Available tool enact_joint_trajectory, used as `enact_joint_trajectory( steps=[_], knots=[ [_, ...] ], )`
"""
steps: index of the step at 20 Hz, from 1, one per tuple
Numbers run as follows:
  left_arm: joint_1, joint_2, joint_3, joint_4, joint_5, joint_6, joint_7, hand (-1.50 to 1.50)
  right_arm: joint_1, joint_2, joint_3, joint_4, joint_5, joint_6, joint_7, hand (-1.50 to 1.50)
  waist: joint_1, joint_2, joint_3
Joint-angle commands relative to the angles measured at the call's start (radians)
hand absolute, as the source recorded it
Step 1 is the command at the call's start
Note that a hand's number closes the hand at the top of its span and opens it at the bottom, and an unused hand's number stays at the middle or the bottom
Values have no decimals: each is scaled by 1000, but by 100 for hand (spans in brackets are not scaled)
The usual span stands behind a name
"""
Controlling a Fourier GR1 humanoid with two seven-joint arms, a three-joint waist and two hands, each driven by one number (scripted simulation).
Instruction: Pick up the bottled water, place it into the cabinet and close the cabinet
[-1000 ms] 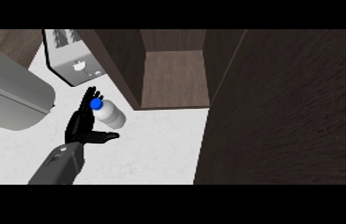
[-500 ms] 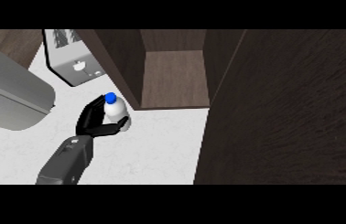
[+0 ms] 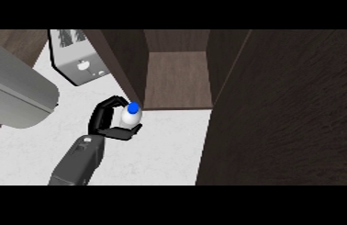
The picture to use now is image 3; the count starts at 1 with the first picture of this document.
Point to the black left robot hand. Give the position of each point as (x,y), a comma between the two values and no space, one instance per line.
(100,114)

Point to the silver toaster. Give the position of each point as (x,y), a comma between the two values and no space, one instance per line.
(77,61)

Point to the dark wooden cabinet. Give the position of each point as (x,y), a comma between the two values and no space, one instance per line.
(177,72)

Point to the white bottle with blue cap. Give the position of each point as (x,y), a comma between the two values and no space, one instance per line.
(130,118)

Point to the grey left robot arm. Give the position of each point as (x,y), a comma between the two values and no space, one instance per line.
(77,161)

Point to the dark wooden cabinet door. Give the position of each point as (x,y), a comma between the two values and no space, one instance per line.
(279,112)

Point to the grey rounded appliance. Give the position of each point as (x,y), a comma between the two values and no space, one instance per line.
(22,97)

